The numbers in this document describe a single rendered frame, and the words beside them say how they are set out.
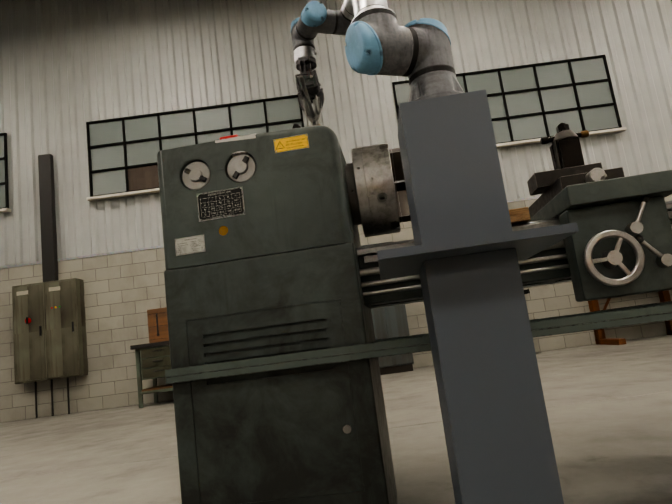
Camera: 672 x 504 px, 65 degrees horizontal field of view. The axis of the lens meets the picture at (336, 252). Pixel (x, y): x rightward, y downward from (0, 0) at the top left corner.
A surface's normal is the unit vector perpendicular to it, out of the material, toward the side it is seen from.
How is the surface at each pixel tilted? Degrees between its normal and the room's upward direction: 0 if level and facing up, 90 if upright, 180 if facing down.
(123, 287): 90
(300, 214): 90
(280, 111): 90
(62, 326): 90
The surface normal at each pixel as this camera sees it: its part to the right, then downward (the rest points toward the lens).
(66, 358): -0.02, -0.16
